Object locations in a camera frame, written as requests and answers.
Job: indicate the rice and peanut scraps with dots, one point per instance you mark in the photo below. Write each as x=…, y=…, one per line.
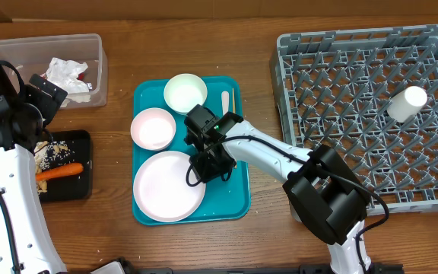
x=49, y=155

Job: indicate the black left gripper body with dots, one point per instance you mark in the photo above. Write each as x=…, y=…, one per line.
x=47, y=105

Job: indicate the black waste tray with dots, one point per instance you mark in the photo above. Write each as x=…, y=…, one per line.
x=76, y=186

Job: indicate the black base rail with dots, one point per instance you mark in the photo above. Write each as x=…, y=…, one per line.
x=122, y=266

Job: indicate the clear plastic bin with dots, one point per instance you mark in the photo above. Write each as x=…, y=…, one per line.
x=33, y=55

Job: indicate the white napkin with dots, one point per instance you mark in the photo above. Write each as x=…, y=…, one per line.
x=65, y=74

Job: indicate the pale green bowl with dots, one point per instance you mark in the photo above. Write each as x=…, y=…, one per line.
x=184, y=91

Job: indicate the wooden chopstick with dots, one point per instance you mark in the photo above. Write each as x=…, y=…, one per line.
x=233, y=101

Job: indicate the pink bowl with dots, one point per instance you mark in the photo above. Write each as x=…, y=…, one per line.
x=153, y=129

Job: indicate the white plastic fork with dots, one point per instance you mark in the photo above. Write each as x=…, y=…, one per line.
x=225, y=102

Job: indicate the grey dishwasher rack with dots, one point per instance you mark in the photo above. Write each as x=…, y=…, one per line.
x=334, y=88

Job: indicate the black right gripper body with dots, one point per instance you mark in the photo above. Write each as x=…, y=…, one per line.
x=208, y=166

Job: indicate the large pink plate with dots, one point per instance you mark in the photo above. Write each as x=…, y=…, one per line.
x=161, y=187

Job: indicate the orange carrot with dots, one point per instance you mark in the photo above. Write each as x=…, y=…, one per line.
x=61, y=171

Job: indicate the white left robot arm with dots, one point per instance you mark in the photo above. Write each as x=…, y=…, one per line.
x=25, y=111

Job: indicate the red snack wrapper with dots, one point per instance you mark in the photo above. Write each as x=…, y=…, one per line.
x=80, y=77

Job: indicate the white cup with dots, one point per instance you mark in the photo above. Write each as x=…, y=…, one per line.
x=407, y=103

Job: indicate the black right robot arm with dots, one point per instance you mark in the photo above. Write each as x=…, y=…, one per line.
x=324, y=192

